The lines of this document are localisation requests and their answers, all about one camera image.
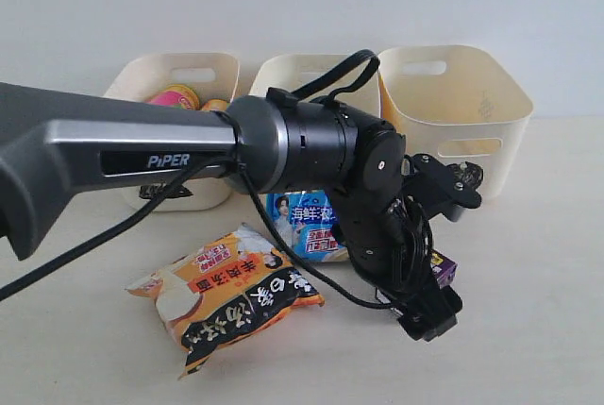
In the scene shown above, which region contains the right cream plastic bin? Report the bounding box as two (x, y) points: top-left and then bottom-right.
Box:
(378, 45), (533, 200)

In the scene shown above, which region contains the orange instant noodle packet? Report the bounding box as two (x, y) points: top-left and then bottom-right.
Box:
(126, 224), (325, 375)

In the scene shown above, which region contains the pink Lays chips can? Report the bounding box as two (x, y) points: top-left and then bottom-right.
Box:
(146, 84), (201, 110)

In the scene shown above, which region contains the purple juice carton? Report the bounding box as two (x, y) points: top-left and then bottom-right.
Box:
(430, 250), (458, 289)

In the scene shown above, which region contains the black cable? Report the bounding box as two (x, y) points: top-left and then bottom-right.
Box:
(0, 48), (445, 316)

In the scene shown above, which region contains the cream plastic bin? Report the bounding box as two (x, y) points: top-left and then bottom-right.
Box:
(105, 53), (240, 212)
(378, 45), (533, 200)
(249, 54), (381, 117)

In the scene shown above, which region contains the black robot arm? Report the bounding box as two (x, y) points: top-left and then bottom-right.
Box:
(1, 83), (480, 341)

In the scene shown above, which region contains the blue instant noodle packet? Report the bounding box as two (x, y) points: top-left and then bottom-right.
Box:
(265, 190), (348, 262)

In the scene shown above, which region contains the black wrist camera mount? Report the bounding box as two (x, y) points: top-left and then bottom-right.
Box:
(402, 153), (484, 222)

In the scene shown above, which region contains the left cream plastic bin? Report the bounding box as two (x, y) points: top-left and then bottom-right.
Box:
(105, 53), (240, 212)

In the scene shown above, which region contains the middle cream plastic bin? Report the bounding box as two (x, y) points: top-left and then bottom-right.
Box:
(249, 54), (381, 117)

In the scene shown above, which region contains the yellow Lays chips can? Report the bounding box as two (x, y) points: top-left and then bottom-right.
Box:
(200, 98), (229, 111)

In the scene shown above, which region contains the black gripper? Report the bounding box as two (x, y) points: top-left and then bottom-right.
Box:
(329, 182), (463, 342)

